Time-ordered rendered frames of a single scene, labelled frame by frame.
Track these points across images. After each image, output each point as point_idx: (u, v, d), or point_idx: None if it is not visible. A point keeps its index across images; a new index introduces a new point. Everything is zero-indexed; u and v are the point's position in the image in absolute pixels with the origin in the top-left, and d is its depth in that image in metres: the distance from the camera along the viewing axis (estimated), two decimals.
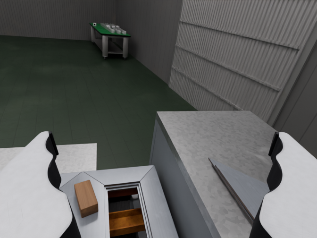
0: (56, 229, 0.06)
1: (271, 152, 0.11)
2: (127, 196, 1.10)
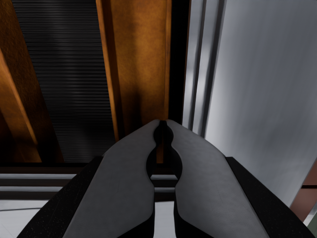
0: (136, 216, 0.06)
1: (165, 140, 0.12)
2: None
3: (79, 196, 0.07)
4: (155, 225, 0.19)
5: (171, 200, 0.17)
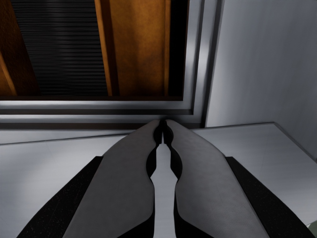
0: (136, 216, 0.06)
1: (165, 140, 0.12)
2: None
3: (79, 196, 0.07)
4: None
5: None
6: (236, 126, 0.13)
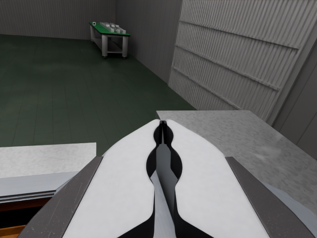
0: (136, 216, 0.06)
1: (165, 140, 0.12)
2: None
3: (79, 196, 0.07)
4: None
5: None
6: None
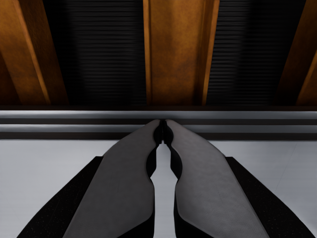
0: (136, 216, 0.06)
1: (165, 140, 0.12)
2: None
3: (79, 196, 0.07)
4: None
5: None
6: None
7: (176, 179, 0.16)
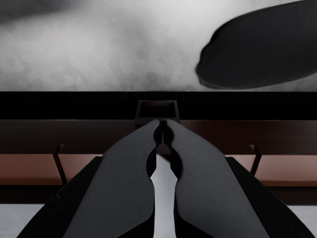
0: (136, 216, 0.06)
1: (165, 140, 0.12)
2: None
3: (79, 196, 0.07)
4: None
5: None
6: None
7: None
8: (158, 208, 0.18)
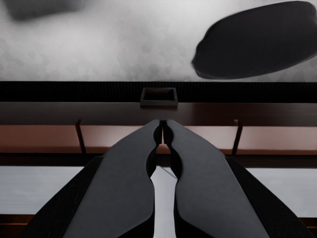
0: (136, 216, 0.06)
1: (165, 140, 0.12)
2: None
3: (79, 196, 0.07)
4: None
5: None
6: None
7: None
8: (159, 202, 0.25)
